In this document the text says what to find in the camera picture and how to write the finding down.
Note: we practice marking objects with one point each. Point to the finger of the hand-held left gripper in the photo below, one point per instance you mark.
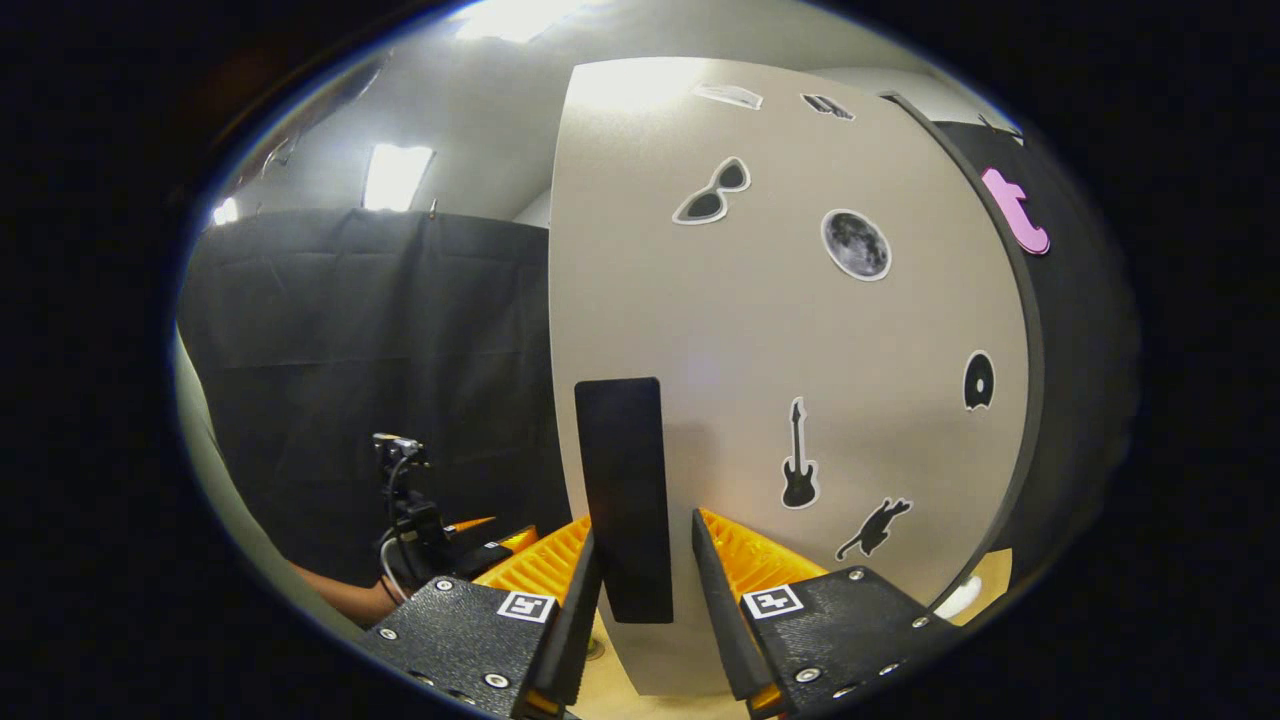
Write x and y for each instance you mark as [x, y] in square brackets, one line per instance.
[520, 540]
[468, 525]

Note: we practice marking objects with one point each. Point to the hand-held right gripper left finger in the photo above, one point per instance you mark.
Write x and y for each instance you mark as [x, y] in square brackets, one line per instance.
[575, 640]

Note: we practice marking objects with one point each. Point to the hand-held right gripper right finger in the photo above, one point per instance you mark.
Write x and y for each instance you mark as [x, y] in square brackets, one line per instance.
[725, 640]

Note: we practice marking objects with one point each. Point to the beige cabinet door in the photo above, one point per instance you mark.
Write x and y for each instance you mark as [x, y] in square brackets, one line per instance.
[800, 330]

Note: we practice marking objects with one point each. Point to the grey cabinet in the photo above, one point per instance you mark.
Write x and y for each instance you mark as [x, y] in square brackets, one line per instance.
[1036, 350]

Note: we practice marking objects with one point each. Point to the person's light clothing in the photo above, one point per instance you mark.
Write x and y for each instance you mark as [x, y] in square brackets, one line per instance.
[222, 500]

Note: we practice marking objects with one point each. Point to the black backdrop cloth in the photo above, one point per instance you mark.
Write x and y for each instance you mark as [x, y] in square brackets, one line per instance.
[350, 330]

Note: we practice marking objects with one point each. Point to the white lidded bowl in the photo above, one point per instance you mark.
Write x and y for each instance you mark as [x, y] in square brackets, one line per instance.
[962, 598]

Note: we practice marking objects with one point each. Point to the ceiling light panel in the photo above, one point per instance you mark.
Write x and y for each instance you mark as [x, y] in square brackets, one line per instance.
[397, 178]
[515, 18]
[226, 211]

